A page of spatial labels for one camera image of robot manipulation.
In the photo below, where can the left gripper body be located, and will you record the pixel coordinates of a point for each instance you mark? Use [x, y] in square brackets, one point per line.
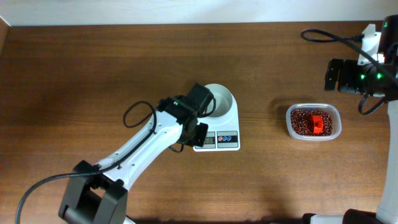
[201, 134]

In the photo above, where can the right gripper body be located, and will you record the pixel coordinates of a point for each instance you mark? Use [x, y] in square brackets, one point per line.
[339, 79]

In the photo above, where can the orange measuring scoop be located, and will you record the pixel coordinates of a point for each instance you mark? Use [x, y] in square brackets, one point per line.
[318, 125]

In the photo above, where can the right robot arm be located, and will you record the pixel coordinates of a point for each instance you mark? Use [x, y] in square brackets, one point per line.
[370, 102]

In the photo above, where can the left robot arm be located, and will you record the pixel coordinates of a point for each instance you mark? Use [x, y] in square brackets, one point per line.
[98, 193]

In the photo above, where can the white digital kitchen scale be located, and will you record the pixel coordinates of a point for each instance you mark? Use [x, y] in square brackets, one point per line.
[223, 133]

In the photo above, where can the white bowl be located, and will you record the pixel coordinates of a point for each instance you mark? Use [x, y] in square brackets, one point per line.
[223, 99]

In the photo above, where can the clear plastic container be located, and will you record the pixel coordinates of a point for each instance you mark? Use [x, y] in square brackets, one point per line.
[336, 121]

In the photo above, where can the red beans in container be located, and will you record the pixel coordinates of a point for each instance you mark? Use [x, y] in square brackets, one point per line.
[302, 123]

